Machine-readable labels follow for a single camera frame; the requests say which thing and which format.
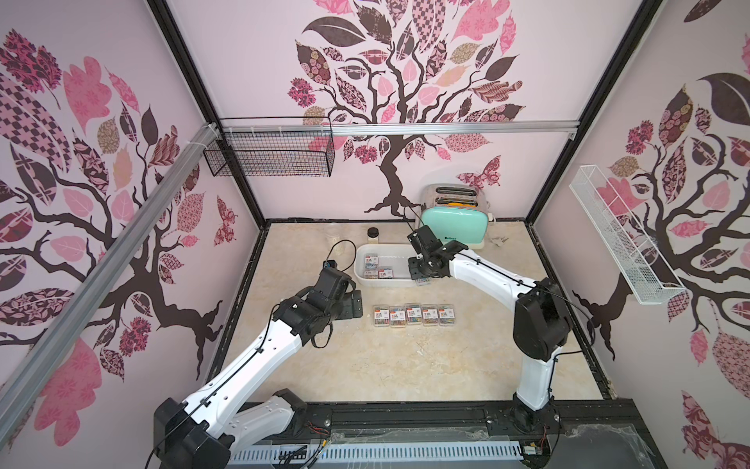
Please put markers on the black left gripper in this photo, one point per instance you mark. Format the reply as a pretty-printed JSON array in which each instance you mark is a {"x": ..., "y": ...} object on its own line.
[{"x": 346, "y": 313}]

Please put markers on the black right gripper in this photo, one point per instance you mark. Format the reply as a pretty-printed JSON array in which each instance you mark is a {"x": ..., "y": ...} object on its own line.
[{"x": 422, "y": 268}]

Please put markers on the paper clip box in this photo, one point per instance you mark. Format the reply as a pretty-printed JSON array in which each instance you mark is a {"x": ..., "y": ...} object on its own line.
[
  {"x": 371, "y": 262},
  {"x": 381, "y": 316},
  {"x": 385, "y": 273},
  {"x": 413, "y": 314},
  {"x": 447, "y": 316},
  {"x": 423, "y": 282},
  {"x": 430, "y": 315}
]

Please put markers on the paper clip box side-left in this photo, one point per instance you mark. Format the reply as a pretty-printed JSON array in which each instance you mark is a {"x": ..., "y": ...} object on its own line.
[{"x": 397, "y": 316}]

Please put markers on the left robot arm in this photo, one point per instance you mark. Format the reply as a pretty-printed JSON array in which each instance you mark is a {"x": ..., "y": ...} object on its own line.
[{"x": 203, "y": 430}]

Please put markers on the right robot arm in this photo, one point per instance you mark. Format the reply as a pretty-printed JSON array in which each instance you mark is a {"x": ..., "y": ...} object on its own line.
[{"x": 542, "y": 319}]

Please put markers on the white plastic storage box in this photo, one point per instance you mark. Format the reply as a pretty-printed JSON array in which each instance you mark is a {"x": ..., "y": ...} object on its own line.
[{"x": 394, "y": 256}]

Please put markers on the mint green toaster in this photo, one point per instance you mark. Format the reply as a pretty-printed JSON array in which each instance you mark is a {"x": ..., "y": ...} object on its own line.
[{"x": 456, "y": 212}]

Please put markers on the black-lidded spice bottle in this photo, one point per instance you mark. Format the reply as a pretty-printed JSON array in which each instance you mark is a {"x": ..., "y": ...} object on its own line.
[{"x": 373, "y": 235}]

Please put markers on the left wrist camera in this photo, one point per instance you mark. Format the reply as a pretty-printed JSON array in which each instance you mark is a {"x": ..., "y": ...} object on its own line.
[{"x": 332, "y": 281}]

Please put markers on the aluminium rail back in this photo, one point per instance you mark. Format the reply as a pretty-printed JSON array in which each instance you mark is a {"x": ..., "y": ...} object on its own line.
[{"x": 389, "y": 129}]

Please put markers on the aluminium rail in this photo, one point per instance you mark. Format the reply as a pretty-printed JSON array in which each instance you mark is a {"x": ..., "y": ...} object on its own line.
[
  {"x": 389, "y": 129},
  {"x": 27, "y": 381}
]

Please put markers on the black wire basket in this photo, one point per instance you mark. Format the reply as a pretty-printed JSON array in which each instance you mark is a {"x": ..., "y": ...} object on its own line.
[{"x": 273, "y": 146}]

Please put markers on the white cable duct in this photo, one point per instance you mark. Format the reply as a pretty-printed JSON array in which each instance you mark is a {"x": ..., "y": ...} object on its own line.
[{"x": 269, "y": 455}]

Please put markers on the white wire basket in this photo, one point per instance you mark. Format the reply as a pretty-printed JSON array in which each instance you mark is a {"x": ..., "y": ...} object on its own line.
[{"x": 610, "y": 205}]

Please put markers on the black base frame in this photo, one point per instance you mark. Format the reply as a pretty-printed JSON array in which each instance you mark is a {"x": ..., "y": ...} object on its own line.
[{"x": 575, "y": 434}]

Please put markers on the aluminium rail left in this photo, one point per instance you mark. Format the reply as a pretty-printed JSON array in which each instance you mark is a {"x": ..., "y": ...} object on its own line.
[{"x": 27, "y": 381}]

